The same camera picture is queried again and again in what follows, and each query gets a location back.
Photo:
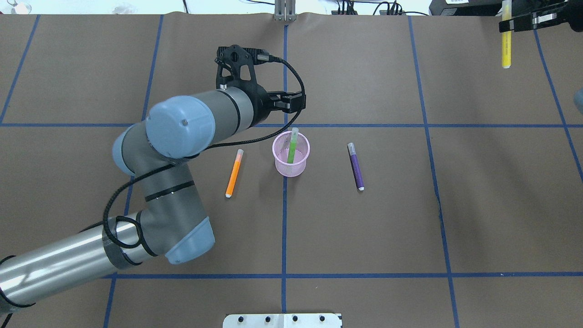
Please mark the yellow highlighter pen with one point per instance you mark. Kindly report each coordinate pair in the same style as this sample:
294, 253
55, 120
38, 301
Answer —
506, 36

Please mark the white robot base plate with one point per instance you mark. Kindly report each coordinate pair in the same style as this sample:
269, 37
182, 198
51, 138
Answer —
283, 320

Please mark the green highlighter pen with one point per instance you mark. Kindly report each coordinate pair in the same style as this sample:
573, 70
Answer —
293, 137

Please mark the aluminium frame post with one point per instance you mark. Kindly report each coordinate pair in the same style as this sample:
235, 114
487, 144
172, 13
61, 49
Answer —
285, 10

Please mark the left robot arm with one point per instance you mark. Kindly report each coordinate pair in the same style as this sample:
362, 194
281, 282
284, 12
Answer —
160, 211

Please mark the purple highlighter pen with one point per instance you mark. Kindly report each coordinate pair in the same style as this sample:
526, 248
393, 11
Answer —
357, 173

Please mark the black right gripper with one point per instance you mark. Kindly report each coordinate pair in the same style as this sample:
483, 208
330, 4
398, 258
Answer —
571, 13

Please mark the black box with label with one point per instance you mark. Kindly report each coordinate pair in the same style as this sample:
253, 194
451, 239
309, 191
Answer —
465, 7

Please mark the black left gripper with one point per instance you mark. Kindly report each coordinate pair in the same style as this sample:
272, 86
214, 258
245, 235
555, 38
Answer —
259, 107

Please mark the orange highlighter pen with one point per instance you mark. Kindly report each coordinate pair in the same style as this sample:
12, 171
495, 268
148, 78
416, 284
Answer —
234, 174

